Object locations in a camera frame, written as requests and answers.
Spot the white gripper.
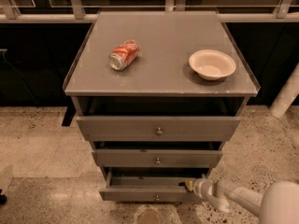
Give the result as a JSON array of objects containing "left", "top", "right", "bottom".
[{"left": 185, "top": 178, "right": 231, "bottom": 213}]

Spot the grey bottom drawer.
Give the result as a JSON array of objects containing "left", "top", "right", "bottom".
[{"left": 100, "top": 168, "right": 209, "bottom": 203}]

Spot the grey drawer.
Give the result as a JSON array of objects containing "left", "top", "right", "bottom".
[
  {"left": 77, "top": 116, "right": 240, "bottom": 142},
  {"left": 92, "top": 149, "right": 222, "bottom": 168},
  {"left": 100, "top": 168, "right": 209, "bottom": 203}
]

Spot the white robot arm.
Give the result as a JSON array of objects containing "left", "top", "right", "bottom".
[{"left": 184, "top": 178, "right": 299, "bottom": 224}]

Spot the grey middle drawer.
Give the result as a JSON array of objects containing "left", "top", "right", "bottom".
[{"left": 92, "top": 149, "right": 222, "bottom": 168}]

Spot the grey drawer cabinet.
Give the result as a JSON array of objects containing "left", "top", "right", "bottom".
[{"left": 62, "top": 10, "right": 261, "bottom": 190}]

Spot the grey top drawer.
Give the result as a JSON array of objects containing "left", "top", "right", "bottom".
[{"left": 77, "top": 116, "right": 240, "bottom": 142}]

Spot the white paper bowl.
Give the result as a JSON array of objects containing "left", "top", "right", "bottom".
[{"left": 189, "top": 49, "right": 236, "bottom": 81}]

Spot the white pillar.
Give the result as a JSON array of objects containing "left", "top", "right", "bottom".
[{"left": 269, "top": 64, "right": 299, "bottom": 119}]

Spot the crushed orange soda can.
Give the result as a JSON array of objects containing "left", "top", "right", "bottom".
[{"left": 109, "top": 40, "right": 140, "bottom": 71}]

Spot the black caster wheel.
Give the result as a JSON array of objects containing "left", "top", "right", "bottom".
[{"left": 0, "top": 189, "right": 7, "bottom": 204}]

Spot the metal window railing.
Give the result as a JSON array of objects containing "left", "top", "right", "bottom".
[{"left": 0, "top": 0, "right": 299, "bottom": 23}]

